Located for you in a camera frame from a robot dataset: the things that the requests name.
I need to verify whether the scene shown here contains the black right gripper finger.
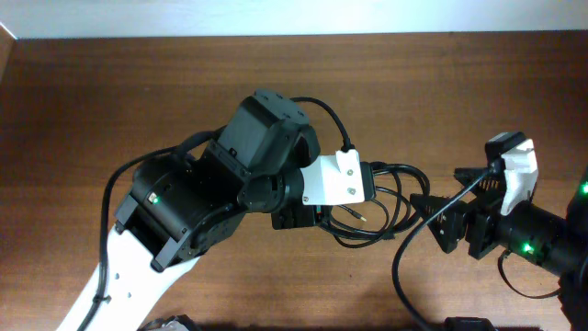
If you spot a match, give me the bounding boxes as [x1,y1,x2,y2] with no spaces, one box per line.
[410,194,469,254]
[454,167,503,193]

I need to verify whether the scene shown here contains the black cable bundle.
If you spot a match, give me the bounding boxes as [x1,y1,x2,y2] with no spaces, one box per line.
[319,160,432,249]

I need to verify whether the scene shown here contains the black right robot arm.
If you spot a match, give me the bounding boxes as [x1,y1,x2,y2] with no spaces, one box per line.
[410,168,587,330]

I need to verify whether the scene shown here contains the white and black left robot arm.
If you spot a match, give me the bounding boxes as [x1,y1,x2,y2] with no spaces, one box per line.
[61,89,322,330]

